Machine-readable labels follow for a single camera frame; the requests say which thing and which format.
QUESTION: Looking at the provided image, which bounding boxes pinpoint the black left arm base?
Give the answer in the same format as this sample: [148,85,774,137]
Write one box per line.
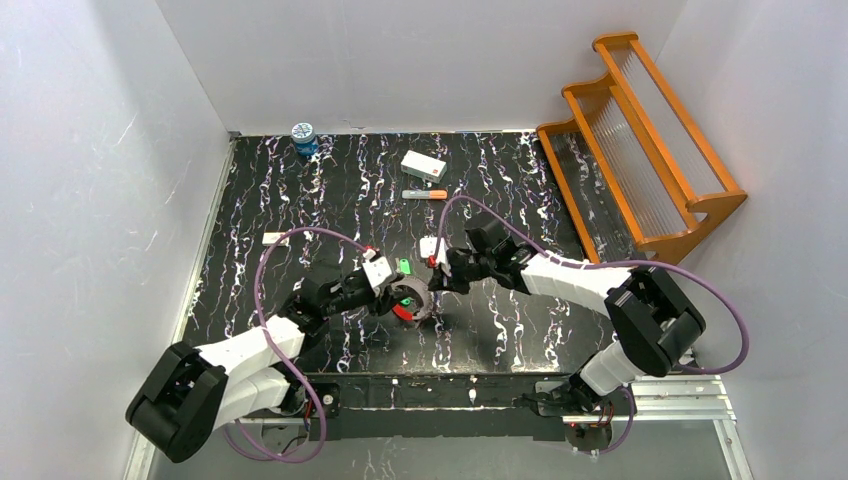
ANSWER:
[277,373,341,428]

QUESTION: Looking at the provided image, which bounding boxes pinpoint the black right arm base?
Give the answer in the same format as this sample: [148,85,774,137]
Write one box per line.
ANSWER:
[513,382,637,457]

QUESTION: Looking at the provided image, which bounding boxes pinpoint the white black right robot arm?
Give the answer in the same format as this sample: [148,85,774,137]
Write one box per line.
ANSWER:
[418,213,706,407]

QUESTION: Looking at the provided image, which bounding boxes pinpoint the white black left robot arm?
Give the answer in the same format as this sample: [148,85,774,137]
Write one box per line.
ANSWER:
[125,269,432,463]

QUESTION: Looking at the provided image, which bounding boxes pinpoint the small white eraser block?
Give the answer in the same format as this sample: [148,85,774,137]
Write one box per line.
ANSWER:
[262,232,290,247]

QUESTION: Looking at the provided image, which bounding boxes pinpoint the white orange marker pen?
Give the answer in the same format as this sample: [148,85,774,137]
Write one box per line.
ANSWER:
[401,190,448,201]

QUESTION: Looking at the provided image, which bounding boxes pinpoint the white green small box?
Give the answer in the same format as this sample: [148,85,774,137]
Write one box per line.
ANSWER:
[401,150,446,183]

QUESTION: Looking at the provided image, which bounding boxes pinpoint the blue jar with white lid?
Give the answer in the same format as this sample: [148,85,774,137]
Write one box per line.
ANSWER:
[291,122,319,157]

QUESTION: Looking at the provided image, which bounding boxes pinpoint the orange wooden tiered rack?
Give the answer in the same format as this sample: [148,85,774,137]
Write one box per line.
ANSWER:
[536,32,748,264]

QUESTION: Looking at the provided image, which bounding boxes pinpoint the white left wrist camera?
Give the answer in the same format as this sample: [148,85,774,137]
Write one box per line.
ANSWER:
[362,256,397,295]

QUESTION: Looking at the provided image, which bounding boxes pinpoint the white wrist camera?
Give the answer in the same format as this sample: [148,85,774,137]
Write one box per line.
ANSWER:
[418,236,448,269]
[362,256,397,295]

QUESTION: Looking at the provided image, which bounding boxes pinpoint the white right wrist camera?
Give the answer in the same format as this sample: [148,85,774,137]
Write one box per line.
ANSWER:
[418,236,448,269]

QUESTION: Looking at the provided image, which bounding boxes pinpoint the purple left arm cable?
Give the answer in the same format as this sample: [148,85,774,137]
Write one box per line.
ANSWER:
[221,226,379,465]

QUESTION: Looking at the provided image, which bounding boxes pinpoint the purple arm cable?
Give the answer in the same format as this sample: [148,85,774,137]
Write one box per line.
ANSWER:
[221,226,379,465]
[434,194,751,456]

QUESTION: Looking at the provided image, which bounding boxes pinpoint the aluminium frame rail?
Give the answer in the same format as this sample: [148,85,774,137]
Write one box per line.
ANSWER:
[135,374,738,425]

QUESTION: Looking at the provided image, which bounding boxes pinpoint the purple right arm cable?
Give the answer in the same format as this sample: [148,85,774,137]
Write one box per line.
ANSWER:
[434,194,751,456]

